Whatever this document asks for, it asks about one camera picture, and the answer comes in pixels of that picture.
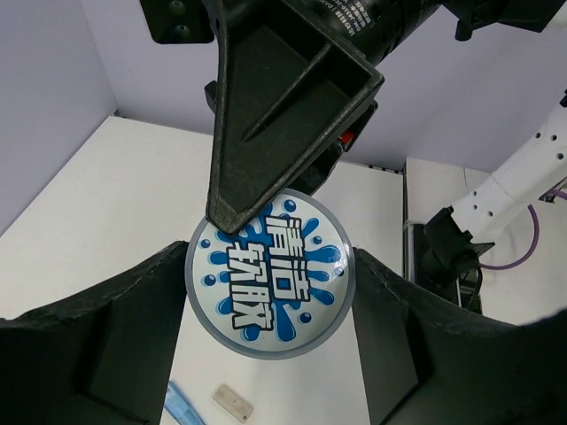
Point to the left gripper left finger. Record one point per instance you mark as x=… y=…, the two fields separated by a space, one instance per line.
x=101 y=356

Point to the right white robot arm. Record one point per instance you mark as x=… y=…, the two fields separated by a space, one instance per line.
x=456 y=237

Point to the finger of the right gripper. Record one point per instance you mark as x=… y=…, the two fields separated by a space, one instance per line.
x=288 y=87

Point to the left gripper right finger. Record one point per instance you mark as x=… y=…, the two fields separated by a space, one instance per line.
x=427 y=361

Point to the blue translucent cap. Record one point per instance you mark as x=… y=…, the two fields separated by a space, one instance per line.
x=180 y=408

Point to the grey eraser block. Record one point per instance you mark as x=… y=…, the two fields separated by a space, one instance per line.
x=232 y=403

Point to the blue jar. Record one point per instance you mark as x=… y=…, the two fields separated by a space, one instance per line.
x=278 y=288

